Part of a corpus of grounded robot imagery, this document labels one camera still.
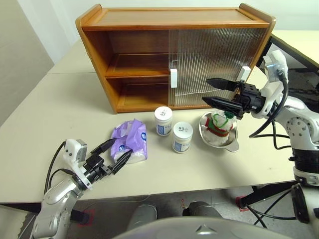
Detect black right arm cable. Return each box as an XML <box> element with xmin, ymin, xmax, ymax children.
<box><xmin>248</xmin><ymin>71</ymin><xmax>295</xmax><ymax>150</ymax></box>

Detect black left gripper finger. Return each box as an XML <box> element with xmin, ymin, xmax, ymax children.
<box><xmin>108</xmin><ymin>150</ymin><xmax>133</xmax><ymax>176</ymax></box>
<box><xmin>90</xmin><ymin>138</ymin><xmax>117</xmax><ymax>158</ymax></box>

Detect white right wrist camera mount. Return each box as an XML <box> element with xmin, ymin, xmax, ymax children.
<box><xmin>251</xmin><ymin>49</ymin><xmax>289</xmax><ymax>118</ymax></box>

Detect white snowman plush toy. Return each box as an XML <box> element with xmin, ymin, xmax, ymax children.
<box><xmin>203</xmin><ymin>111</ymin><xmax>236</xmax><ymax>146</ymax></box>

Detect purple tissue pack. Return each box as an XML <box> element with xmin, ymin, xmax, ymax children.
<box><xmin>110</xmin><ymin>119</ymin><xmax>149</xmax><ymax>165</ymax></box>

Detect ribbed clear sliding door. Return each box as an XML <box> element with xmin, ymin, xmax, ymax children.
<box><xmin>179</xmin><ymin>26</ymin><xmax>268</xmax><ymax>109</ymax></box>
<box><xmin>168</xmin><ymin>27</ymin><xmax>250</xmax><ymax>111</ymax></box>

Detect cream table with black frame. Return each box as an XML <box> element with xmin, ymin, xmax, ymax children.
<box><xmin>256</xmin><ymin>30</ymin><xmax>319</xmax><ymax>73</ymax></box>

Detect grey robot torso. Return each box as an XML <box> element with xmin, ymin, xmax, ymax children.
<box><xmin>119</xmin><ymin>218</ymin><xmax>282</xmax><ymax>239</ymax></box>

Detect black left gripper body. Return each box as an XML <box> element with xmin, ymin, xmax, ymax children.
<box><xmin>83</xmin><ymin>155</ymin><xmax>112</xmax><ymax>181</ymax></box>

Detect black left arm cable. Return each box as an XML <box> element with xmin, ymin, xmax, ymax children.
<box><xmin>44</xmin><ymin>141</ymin><xmax>75</xmax><ymax>195</ymax></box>

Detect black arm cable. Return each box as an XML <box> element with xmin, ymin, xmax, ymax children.
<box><xmin>248</xmin><ymin>71</ymin><xmax>295</xmax><ymax>150</ymax></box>
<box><xmin>44</xmin><ymin>141</ymin><xmax>75</xmax><ymax>195</ymax></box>

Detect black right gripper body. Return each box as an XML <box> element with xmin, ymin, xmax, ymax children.
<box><xmin>233</xmin><ymin>81</ymin><xmax>266</xmax><ymax>114</ymax></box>

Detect black cable under table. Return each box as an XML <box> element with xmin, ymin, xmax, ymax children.
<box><xmin>249</xmin><ymin>206</ymin><xmax>298</xmax><ymax>228</ymax></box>

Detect black work table frame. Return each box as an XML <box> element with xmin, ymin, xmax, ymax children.
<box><xmin>245</xmin><ymin>183</ymin><xmax>301</xmax><ymax>208</ymax></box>

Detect white lidded bottle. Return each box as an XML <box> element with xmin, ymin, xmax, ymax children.
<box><xmin>171</xmin><ymin>121</ymin><xmax>193</xmax><ymax>154</ymax></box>
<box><xmin>154</xmin><ymin>106</ymin><xmax>173</xmax><ymax>136</ymax></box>

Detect metal bowl with handle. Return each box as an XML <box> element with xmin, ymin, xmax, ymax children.
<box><xmin>198</xmin><ymin>111</ymin><xmax>240</xmax><ymax>152</ymax></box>

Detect brown wooden cabinet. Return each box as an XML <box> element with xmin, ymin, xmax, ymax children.
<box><xmin>75</xmin><ymin>3</ymin><xmax>277</xmax><ymax>115</ymax></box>

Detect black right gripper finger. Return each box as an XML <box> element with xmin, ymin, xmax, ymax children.
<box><xmin>201</xmin><ymin>96</ymin><xmax>246</xmax><ymax>120</ymax></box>
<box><xmin>206</xmin><ymin>77</ymin><xmax>241</xmax><ymax>92</ymax></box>

